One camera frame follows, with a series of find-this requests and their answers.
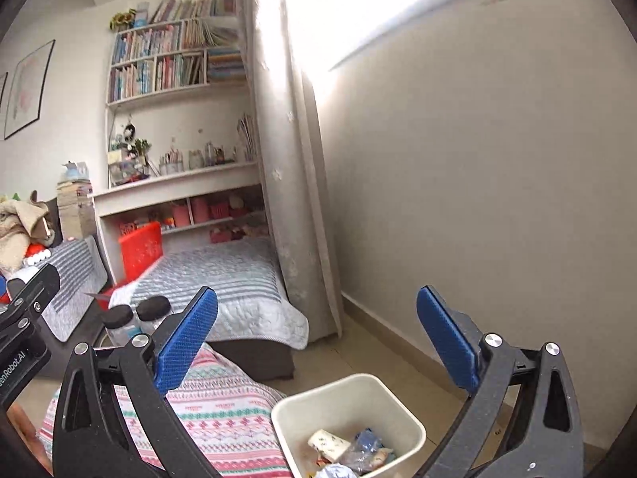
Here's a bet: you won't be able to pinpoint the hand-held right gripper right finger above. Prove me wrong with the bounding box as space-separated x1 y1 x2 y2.
416 285 584 478

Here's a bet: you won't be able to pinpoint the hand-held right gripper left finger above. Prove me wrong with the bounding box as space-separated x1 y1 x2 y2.
52 286 222 478

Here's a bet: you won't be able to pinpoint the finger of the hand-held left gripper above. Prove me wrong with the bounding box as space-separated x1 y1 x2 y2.
7 262 61 332

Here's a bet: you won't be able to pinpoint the white plastic waste bin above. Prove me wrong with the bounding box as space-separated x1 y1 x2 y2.
271 373 428 478

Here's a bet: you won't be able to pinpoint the clear plastic bottle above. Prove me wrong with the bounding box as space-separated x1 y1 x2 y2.
343 428 396 474

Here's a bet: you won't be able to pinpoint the red white-trimmed plush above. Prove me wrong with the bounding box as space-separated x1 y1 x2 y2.
20 243 55 270

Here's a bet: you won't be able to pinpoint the striped quilted sofa cover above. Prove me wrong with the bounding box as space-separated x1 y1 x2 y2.
42 235 108 342

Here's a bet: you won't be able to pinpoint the purple label plastic jar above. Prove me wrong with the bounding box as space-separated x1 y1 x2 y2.
137 296 172 332

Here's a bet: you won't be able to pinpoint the grey sofa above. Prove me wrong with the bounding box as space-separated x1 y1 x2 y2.
0 196 109 345

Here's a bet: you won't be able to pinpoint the dark bed base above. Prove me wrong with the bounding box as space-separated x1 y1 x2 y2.
211 339 295 383

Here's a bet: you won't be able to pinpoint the brown plush toy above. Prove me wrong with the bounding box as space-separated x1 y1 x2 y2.
30 192 57 247

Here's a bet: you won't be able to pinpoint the striped grey bed quilt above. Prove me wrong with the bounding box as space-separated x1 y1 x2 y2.
108 236 309 349

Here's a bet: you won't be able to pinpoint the blue label plastic jar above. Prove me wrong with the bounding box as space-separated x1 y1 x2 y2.
102 307 146 347

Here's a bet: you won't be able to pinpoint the patterned striped tablecloth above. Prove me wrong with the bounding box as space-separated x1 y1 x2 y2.
37 346 294 478

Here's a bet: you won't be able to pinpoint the red open box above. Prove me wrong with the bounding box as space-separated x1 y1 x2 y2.
84 221 165 312

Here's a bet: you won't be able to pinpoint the pink soft toy heap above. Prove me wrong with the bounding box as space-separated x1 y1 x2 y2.
209 223 270 245

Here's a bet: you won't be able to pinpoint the white bookshelf unit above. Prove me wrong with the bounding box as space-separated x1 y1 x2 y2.
92 0 272 284

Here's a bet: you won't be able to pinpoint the pen holder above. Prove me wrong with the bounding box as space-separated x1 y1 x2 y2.
159 147 185 176

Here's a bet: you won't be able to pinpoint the group of glass jars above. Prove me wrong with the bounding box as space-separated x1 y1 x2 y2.
188 142 237 169

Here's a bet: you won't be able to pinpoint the beige curtain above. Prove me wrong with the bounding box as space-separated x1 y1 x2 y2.
234 0 344 342

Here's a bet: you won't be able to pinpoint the standing booklets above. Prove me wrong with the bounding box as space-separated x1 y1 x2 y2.
236 112 260 163

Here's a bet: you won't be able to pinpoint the rows of shelf books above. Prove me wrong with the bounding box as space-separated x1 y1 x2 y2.
108 0 247 103

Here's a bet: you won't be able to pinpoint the bright window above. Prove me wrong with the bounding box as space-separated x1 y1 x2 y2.
281 0 488 71

